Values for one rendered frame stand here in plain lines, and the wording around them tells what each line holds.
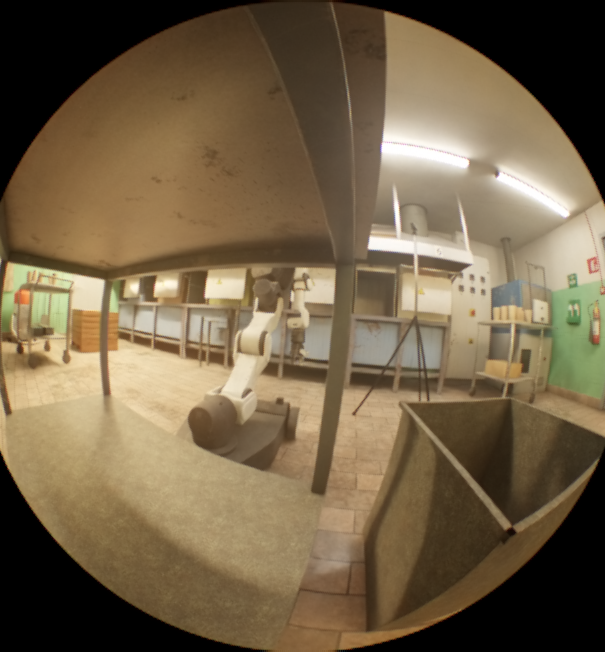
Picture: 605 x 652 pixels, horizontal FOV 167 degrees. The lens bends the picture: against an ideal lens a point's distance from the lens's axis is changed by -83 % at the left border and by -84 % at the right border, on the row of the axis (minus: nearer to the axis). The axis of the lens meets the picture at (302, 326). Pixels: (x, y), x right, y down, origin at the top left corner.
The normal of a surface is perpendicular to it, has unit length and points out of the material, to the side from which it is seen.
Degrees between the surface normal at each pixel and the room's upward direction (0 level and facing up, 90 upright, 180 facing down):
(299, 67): 180
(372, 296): 90
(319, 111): 180
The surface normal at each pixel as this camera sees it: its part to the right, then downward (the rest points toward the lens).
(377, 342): -0.23, -0.02
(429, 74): -0.09, 1.00
